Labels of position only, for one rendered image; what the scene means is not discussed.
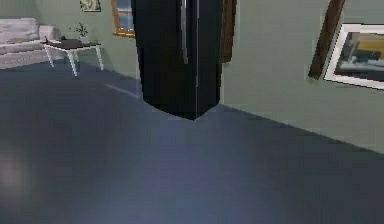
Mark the black fridge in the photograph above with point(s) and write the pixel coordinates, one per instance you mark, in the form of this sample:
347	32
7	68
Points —
166	66

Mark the small green house plant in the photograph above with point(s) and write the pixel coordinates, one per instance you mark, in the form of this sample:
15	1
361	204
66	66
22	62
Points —
81	31

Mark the dark top white side table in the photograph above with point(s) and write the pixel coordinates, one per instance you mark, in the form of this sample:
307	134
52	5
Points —
71	45

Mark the pale grey sofa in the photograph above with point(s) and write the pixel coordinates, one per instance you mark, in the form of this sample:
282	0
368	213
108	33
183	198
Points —
20	36

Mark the brown wooden window frame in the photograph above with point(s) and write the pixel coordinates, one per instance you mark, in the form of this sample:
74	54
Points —
227	30

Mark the small framed wall picture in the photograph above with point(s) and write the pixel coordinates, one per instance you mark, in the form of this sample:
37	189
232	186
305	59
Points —
90	4

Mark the white framed wall picture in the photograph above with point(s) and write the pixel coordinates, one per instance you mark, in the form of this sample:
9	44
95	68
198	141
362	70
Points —
361	55

